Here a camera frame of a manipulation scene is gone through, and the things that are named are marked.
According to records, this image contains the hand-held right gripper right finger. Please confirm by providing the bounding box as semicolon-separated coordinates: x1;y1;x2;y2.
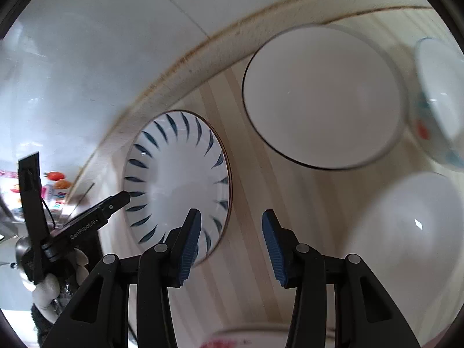
262;209;423;348

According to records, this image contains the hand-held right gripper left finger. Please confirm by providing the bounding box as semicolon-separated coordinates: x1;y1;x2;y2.
41;208;202;348

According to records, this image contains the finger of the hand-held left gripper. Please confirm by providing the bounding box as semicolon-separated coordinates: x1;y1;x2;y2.
103;191;131;215

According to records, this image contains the bowl with blue leaf pattern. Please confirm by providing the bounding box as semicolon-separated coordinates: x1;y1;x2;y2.
123;110;233;265

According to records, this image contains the red flower print plate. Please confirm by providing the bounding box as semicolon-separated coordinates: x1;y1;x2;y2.
201;324;336;348

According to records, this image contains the plain white bowl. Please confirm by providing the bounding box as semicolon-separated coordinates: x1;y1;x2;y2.
346;172;463;347

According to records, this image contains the white bowl with dark rim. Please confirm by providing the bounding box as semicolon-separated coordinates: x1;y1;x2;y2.
242;23;408;170

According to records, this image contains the white bowl with coloured print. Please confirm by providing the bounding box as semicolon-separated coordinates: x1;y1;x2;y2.
408;37;464;173

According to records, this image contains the person's left hand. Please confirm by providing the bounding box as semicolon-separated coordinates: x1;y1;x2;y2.
32;248;90;310

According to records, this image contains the fruit printed carton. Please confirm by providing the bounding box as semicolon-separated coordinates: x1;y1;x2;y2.
0;168;73;222

